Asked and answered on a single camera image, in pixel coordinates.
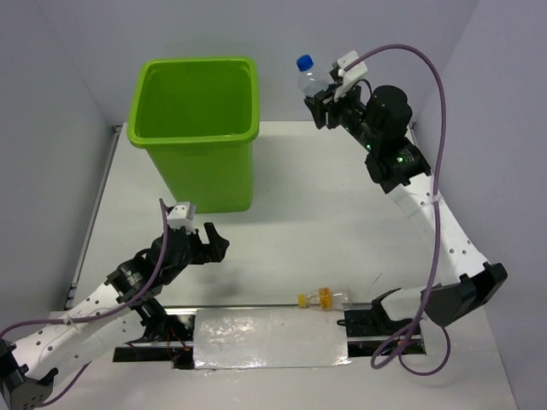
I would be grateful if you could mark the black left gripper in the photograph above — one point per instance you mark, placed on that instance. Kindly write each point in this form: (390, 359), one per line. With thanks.
(217, 243)

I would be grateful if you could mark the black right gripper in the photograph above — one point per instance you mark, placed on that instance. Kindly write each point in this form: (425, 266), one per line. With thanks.
(317, 107)

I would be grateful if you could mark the clear bottle blue cap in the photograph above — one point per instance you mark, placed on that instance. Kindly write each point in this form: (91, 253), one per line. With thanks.
(311, 79)

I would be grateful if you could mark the clear bottle yellow cap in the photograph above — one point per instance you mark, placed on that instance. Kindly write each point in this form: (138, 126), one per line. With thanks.
(326, 299)

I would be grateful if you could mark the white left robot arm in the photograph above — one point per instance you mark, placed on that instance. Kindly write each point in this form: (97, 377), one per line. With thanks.
(123, 309)

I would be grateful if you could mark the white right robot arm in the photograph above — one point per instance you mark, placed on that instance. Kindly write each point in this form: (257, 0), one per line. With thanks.
(465, 280)

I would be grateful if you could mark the green plastic bin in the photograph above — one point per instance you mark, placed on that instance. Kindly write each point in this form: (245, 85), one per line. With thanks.
(197, 119)

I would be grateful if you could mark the silver foil sheet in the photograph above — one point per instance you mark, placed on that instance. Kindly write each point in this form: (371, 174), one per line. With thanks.
(281, 337)

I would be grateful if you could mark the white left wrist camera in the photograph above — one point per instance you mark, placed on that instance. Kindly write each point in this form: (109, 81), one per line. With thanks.
(181, 216)

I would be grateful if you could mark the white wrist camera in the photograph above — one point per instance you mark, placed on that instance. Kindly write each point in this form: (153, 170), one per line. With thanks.
(181, 216)
(346, 72)

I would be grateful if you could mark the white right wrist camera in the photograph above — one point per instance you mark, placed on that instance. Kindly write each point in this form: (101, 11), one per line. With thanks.
(346, 72)

